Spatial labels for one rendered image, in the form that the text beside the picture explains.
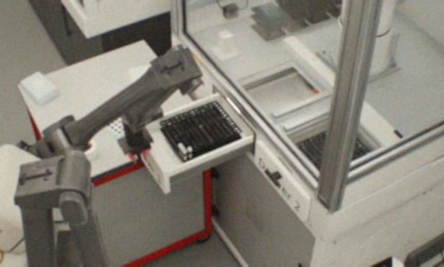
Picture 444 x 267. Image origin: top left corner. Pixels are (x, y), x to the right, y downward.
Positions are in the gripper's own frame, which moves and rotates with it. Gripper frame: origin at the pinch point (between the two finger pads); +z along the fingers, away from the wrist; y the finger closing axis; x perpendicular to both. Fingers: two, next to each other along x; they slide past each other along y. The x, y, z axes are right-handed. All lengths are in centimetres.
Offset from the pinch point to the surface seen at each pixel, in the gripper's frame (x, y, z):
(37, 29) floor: 217, 6, 97
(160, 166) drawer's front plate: -9.0, 3.7, -3.0
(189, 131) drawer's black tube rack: 3.0, 19.6, 1.2
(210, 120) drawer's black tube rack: 6.0, 29.1, 3.8
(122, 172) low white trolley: 13.3, -3.8, 19.6
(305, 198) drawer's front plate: -42, 36, -2
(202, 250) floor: 11, 22, 92
